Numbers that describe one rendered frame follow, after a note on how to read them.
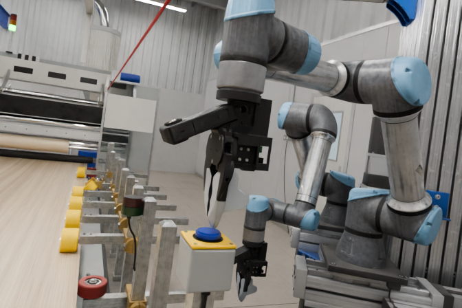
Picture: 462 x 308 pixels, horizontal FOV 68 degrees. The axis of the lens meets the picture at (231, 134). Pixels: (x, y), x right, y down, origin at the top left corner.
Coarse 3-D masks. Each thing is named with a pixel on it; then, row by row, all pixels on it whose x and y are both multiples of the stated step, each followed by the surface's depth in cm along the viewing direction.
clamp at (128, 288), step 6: (126, 288) 105; (126, 294) 103; (126, 300) 102; (132, 300) 98; (138, 300) 98; (144, 300) 99; (126, 306) 101; (132, 306) 96; (138, 306) 96; (144, 306) 97
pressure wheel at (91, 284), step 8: (80, 280) 98; (88, 280) 100; (96, 280) 100; (104, 280) 100; (80, 288) 96; (88, 288) 95; (96, 288) 96; (104, 288) 98; (80, 296) 96; (88, 296) 95; (96, 296) 96
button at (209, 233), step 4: (200, 228) 53; (204, 228) 54; (208, 228) 54; (212, 228) 54; (196, 232) 52; (200, 232) 52; (204, 232) 52; (208, 232) 52; (212, 232) 52; (216, 232) 52; (220, 232) 53; (200, 236) 51; (204, 236) 51; (208, 236) 51; (212, 236) 51; (216, 236) 51; (220, 236) 52; (208, 240) 51; (212, 240) 51; (216, 240) 52
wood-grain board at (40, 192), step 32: (0, 160) 286; (0, 192) 184; (32, 192) 193; (64, 192) 203; (0, 224) 137; (32, 224) 142; (64, 224) 147; (0, 256) 108; (32, 256) 111; (64, 256) 114; (0, 288) 90; (32, 288) 92; (64, 288) 94
